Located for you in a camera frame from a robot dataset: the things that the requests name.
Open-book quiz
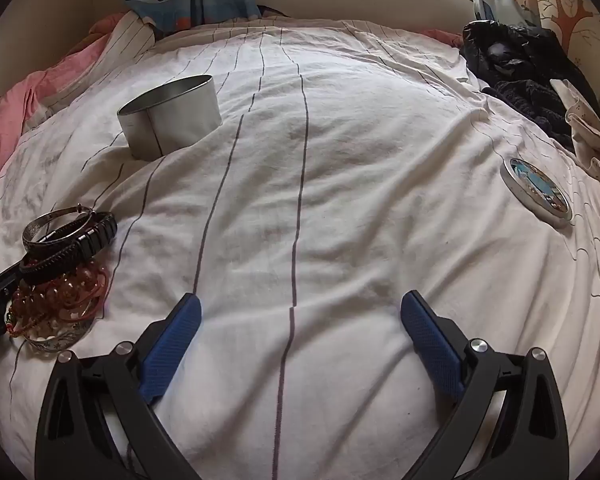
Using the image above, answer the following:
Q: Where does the black shiny jacket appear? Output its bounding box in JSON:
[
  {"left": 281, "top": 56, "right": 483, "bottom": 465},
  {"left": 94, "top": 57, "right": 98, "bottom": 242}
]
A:
[{"left": 460, "top": 19, "right": 600, "bottom": 111}]

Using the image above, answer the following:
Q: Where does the red coil bracelet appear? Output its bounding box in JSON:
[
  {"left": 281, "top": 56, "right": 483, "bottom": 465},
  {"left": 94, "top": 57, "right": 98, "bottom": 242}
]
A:
[{"left": 55, "top": 272, "right": 112, "bottom": 322}]

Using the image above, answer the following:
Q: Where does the round silver tin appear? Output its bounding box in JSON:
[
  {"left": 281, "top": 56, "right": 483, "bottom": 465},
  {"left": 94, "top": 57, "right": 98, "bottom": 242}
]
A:
[{"left": 116, "top": 74, "right": 223, "bottom": 161}]

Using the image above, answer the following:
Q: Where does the beige cloth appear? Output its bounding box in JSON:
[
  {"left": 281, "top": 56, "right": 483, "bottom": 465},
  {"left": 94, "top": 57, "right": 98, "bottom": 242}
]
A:
[{"left": 550, "top": 77, "right": 600, "bottom": 196}]

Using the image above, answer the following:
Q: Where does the black braided leather bracelet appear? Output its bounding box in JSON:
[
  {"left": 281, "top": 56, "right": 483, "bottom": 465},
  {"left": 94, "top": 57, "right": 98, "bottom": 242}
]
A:
[{"left": 18, "top": 239, "right": 108, "bottom": 287}]

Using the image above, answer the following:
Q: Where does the dark knit garment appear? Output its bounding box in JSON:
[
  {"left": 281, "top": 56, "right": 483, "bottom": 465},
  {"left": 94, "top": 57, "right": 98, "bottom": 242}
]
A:
[{"left": 482, "top": 79, "right": 581, "bottom": 152}]

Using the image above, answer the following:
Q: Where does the silver metal bangle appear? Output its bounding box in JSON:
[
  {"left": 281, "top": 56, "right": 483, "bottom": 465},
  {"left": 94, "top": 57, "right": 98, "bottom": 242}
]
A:
[{"left": 22, "top": 204, "right": 99, "bottom": 252}]

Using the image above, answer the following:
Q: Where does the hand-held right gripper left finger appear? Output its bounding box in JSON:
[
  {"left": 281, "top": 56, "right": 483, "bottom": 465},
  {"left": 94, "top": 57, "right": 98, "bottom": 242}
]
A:
[{"left": 34, "top": 292, "right": 203, "bottom": 480}]

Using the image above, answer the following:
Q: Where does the small amber bead bracelet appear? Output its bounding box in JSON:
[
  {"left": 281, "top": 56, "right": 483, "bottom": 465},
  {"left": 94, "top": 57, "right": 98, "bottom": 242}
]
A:
[{"left": 7, "top": 284, "right": 68, "bottom": 338}]

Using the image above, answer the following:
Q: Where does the large amber bead bracelet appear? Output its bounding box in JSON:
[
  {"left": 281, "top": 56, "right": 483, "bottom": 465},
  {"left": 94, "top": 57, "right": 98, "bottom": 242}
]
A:
[{"left": 62, "top": 262, "right": 108, "bottom": 291}]

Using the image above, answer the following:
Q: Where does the round printed tin lid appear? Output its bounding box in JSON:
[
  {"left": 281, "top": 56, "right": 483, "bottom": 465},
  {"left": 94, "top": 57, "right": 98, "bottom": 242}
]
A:
[{"left": 500, "top": 157, "right": 573, "bottom": 226}]

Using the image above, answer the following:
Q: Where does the white striped blanket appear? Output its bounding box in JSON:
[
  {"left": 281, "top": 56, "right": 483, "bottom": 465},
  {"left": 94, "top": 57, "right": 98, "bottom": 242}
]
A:
[{"left": 0, "top": 12, "right": 600, "bottom": 480}]

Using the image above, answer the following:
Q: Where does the black segmented bracelet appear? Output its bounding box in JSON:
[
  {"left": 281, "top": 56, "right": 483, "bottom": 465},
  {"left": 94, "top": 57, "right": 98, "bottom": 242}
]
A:
[{"left": 74, "top": 211, "right": 119, "bottom": 262}]

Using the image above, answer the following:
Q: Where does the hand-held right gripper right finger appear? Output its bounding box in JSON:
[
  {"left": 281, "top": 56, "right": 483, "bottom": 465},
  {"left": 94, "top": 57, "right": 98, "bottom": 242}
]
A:
[{"left": 400, "top": 290, "right": 570, "bottom": 480}]

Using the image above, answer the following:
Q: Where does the pink blanket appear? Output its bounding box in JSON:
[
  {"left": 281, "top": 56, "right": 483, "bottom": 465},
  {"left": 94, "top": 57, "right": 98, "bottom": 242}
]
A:
[{"left": 0, "top": 15, "right": 131, "bottom": 211}]

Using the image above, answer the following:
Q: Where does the wide silver bangle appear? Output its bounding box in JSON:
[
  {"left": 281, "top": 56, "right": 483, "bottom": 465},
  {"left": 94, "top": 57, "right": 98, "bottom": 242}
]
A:
[{"left": 11, "top": 319, "right": 97, "bottom": 359}]

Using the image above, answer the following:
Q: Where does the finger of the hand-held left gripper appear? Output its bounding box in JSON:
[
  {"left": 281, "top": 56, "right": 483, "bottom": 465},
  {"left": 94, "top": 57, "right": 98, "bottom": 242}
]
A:
[{"left": 0, "top": 260, "right": 28, "bottom": 311}]

